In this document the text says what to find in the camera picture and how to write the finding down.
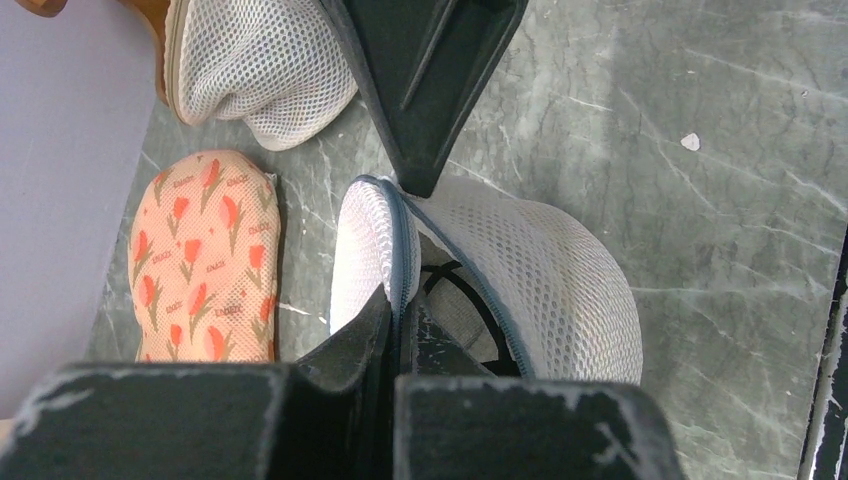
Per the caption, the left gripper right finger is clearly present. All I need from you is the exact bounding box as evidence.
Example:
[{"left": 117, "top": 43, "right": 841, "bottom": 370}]
[{"left": 394, "top": 295, "right": 684, "bottom": 479}]

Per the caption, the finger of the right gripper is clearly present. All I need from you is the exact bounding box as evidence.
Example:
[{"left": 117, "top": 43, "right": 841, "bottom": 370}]
[{"left": 317, "top": 0, "right": 527, "bottom": 198}]

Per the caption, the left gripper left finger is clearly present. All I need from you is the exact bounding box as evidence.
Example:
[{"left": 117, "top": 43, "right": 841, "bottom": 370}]
[{"left": 1, "top": 289, "right": 391, "bottom": 479}]

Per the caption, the grey black bra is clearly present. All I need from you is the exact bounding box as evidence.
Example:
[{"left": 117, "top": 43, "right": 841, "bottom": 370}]
[{"left": 421, "top": 260, "right": 521, "bottom": 377}]

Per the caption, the white cylindrical mesh laundry bag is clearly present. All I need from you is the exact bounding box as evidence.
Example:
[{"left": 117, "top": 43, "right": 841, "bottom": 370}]
[{"left": 329, "top": 176, "right": 643, "bottom": 385}]

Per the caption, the white mesh bag beige rim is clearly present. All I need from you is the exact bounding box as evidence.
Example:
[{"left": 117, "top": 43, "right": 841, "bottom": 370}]
[{"left": 163, "top": 0, "right": 357, "bottom": 151}]

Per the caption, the pink floral mesh laundry bag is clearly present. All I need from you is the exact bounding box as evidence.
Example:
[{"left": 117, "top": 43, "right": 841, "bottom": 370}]
[{"left": 127, "top": 150, "right": 282, "bottom": 363}]

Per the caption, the orange wooden shelf rack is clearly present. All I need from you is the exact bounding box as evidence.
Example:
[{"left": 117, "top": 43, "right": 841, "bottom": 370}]
[{"left": 16, "top": 0, "right": 173, "bottom": 106}]

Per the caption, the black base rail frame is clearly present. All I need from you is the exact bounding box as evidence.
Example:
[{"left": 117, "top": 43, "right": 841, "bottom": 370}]
[{"left": 797, "top": 243, "right": 847, "bottom": 479}]

